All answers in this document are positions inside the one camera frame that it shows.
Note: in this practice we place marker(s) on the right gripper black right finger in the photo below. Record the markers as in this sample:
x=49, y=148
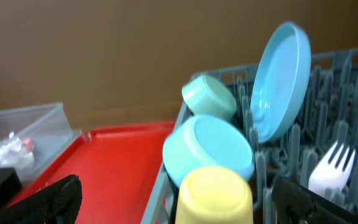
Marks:
x=294, y=202

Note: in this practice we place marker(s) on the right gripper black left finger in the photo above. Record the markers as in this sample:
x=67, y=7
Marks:
x=58, y=203

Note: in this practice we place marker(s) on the white plastic fork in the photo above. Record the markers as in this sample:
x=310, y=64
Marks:
x=333, y=170

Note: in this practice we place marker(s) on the red snack wrapper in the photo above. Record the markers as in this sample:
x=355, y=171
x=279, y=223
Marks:
x=28, y=145

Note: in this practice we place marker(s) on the white napkin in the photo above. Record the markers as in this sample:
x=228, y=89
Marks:
x=12, y=154

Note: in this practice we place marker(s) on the yellow plastic cup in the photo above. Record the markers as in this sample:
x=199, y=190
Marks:
x=214, y=195

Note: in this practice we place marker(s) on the light blue bowl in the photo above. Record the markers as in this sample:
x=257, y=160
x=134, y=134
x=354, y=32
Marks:
x=205, y=140

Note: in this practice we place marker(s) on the light blue plate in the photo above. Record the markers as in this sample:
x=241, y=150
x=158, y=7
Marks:
x=281, y=81

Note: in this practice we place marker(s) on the mint green bowl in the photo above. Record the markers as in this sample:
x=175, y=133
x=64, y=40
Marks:
x=207, y=95

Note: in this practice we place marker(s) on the clear plastic waste bin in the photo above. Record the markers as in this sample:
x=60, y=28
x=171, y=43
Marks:
x=48, y=127

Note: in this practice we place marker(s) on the grey dishwasher rack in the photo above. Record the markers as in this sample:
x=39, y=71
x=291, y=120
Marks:
x=329, y=114

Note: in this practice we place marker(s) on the red serving tray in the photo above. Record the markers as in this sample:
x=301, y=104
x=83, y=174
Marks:
x=117, y=167

